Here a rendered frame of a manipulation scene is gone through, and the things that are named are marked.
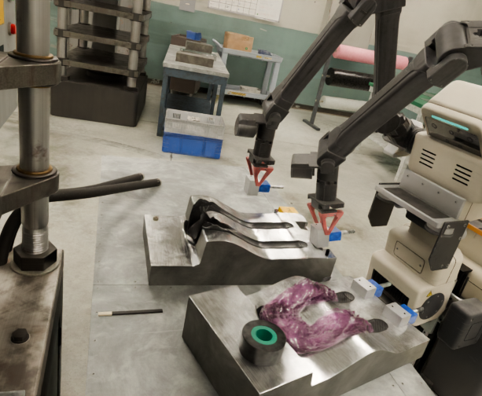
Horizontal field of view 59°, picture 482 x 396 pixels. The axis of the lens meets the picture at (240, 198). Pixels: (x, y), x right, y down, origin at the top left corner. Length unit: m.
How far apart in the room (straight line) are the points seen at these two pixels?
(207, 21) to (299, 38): 1.56
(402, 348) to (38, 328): 0.78
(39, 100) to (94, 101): 4.08
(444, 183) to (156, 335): 0.91
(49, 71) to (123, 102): 4.06
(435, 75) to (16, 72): 0.76
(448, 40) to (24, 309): 1.00
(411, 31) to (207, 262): 7.61
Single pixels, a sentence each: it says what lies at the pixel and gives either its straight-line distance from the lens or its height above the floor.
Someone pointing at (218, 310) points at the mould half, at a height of 0.91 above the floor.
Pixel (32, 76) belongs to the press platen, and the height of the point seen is 1.26.
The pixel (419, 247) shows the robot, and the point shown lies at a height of 0.89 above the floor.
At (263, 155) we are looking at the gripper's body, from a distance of 1.35.
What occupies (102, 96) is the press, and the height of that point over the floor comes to 0.30.
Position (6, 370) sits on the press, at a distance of 0.94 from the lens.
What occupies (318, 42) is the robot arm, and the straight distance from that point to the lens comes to 1.23.
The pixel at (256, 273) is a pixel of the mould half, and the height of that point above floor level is 0.84.
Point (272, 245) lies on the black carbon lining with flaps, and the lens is 1.19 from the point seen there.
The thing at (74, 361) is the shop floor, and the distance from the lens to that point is 2.03.
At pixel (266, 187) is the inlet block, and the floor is 0.94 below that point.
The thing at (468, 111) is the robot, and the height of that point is 1.32.
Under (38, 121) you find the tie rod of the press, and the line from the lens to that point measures 1.01.
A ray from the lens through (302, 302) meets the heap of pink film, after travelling 0.97.
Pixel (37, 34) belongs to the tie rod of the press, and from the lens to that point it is 0.97.
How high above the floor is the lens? 1.46
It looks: 24 degrees down
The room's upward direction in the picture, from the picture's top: 12 degrees clockwise
